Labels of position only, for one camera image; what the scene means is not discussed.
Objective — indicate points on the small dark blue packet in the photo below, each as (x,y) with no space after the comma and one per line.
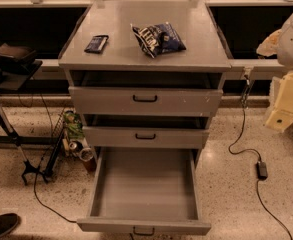
(97,44)

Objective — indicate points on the black tripod stand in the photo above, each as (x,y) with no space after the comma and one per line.
(14,138)

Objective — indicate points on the grey drawer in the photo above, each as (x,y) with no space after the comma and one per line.
(146,131)
(146,93)
(145,191)

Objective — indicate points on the grey middle drawer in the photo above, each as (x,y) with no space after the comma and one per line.
(146,131)

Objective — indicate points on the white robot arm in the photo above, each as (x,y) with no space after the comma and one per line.
(280,43)

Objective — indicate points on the black power adapter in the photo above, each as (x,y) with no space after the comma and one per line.
(262,170)

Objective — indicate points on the blue chip bag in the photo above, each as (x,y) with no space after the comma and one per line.
(158,39)

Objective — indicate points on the grey top drawer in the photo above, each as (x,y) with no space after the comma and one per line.
(146,93)

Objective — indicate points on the black shoe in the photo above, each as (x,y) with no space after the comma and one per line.
(8,222)

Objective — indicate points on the green snack bag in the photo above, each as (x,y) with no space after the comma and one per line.
(73,125)

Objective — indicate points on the soda can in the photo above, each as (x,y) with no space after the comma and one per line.
(73,146)

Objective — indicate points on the black tray on stand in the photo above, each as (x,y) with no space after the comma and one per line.
(17,65)

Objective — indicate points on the grey drawer cabinet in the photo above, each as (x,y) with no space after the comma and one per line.
(192,21)

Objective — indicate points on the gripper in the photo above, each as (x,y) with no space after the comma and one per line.
(282,117)

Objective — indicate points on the wire basket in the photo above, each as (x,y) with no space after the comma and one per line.
(62,140)

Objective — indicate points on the grey bottom drawer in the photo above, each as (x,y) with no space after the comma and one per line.
(145,191)

